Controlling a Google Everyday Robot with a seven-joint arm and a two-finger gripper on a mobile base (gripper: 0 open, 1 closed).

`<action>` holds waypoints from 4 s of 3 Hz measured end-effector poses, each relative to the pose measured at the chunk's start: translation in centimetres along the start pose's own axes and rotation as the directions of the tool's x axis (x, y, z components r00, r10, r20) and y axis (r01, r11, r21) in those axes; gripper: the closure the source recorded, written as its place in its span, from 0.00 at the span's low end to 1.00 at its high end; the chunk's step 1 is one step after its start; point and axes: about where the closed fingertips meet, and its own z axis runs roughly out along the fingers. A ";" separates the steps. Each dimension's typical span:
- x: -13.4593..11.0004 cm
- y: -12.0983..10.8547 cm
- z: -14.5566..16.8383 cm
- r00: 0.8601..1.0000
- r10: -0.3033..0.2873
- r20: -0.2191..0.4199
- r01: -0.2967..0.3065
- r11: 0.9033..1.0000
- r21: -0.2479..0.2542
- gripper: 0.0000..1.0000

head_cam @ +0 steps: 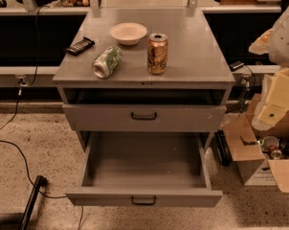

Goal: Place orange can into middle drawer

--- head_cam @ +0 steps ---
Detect cardboard box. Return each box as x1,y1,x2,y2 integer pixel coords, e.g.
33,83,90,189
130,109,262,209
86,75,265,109
222,94,289,193

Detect grey drawer cabinet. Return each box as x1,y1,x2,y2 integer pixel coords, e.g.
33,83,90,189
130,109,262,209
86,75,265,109
53,8,234,147

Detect black metal stand leg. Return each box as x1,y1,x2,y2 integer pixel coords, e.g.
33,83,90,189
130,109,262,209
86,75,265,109
18,175,47,230

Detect black floor cable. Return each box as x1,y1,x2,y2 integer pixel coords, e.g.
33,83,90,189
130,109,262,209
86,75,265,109
0,5,85,230

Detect orange soda can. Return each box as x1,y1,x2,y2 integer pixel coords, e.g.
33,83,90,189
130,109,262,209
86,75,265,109
147,33,168,75

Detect green soda can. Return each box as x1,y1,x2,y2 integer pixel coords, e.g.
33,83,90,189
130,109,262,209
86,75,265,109
92,45,122,79

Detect black snack bar packet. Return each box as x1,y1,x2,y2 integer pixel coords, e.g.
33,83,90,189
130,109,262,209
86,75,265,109
65,37,95,56

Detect closed upper grey drawer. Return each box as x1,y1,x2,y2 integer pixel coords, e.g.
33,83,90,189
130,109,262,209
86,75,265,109
63,104,226,132

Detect cans in cardboard box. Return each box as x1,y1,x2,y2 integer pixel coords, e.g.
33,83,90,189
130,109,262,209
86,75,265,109
257,136,289,160

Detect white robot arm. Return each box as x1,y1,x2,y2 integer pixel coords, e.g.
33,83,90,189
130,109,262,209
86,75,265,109
249,6,289,130

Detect small black device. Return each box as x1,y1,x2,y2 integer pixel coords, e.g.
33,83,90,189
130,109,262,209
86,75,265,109
229,61,244,72

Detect open lower grey drawer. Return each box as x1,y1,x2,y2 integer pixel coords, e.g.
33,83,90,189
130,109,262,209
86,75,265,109
67,132,223,207

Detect white bowl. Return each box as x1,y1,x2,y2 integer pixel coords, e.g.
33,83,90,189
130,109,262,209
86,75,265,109
110,23,147,46

